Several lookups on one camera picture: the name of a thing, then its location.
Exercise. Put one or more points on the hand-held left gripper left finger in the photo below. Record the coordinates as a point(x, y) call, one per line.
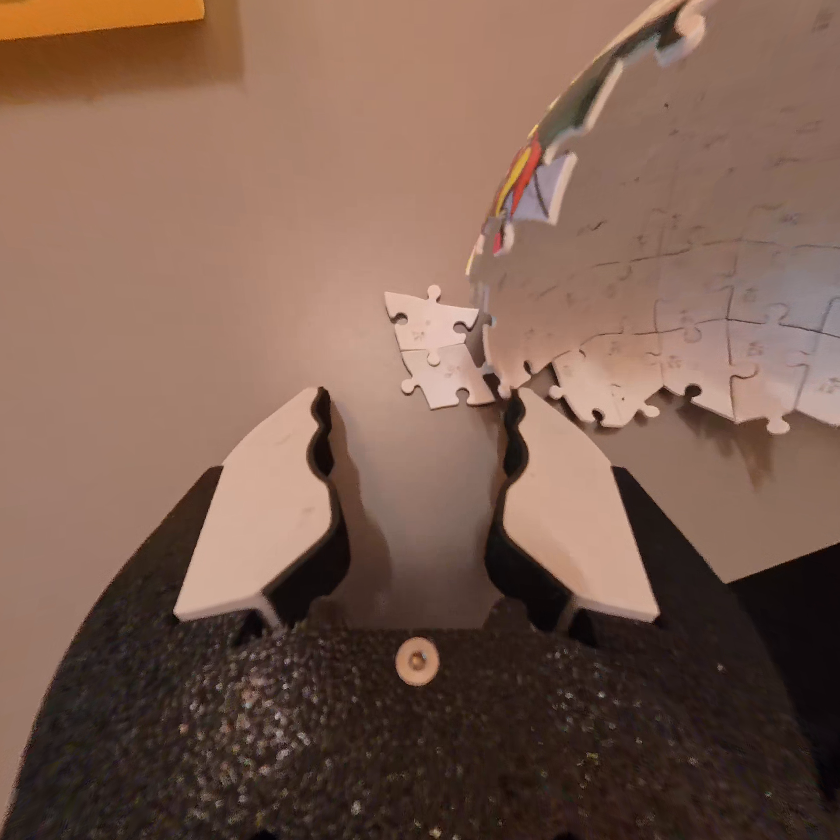
point(262, 512)

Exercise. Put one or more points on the half-built puzzle ball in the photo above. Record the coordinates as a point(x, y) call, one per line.
point(682, 275)

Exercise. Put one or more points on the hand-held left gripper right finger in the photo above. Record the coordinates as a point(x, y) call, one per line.
point(577, 518)

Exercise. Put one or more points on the yellow box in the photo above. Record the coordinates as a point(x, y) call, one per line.
point(98, 16)

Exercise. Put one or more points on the white joined puzzle pieces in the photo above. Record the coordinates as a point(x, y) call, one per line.
point(436, 351)

